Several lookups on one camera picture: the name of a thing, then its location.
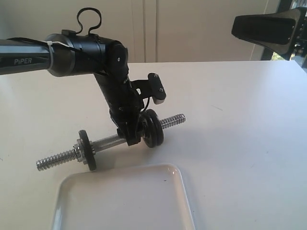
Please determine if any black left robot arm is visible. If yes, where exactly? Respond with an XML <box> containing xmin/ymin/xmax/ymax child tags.
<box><xmin>0</xmin><ymin>30</ymin><xmax>144</xmax><ymax>146</ymax></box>

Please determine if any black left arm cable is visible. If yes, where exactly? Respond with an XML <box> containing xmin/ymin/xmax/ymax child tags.
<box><xmin>4</xmin><ymin>7</ymin><xmax>120</xmax><ymax>72</ymax></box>

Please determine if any white rectangular tray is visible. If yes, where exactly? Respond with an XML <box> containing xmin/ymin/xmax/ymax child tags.
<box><xmin>51</xmin><ymin>163</ymin><xmax>195</xmax><ymax>230</ymax></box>

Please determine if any thin blind cord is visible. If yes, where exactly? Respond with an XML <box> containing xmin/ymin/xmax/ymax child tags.
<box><xmin>248</xmin><ymin>0</ymin><xmax>270</xmax><ymax>61</ymax></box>

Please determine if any black window frame post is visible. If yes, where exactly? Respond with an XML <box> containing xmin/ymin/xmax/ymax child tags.
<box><xmin>261</xmin><ymin>0</ymin><xmax>292</xmax><ymax>60</ymax></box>

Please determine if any chrome collar nut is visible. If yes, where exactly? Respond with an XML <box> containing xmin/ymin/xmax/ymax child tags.
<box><xmin>73</xmin><ymin>139</ymin><xmax>84</xmax><ymax>162</ymax></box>

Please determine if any chrome threaded dumbbell bar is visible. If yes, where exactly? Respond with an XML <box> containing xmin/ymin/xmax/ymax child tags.
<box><xmin>36</xmin><ymin>114</ymin><xmax>186</xmax><ymax>171</ymax></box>

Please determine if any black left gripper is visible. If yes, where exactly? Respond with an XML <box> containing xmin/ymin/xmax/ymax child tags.
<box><xmin>105</xmin><ymin>79</ymin><xmax>144</xmax><ymax>146</ymax></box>

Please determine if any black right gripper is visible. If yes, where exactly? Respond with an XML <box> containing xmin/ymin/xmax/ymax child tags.
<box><xmin>231</xmin><ymin>6</ymin><xmax>307</xmax><ymax>72</ymax></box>

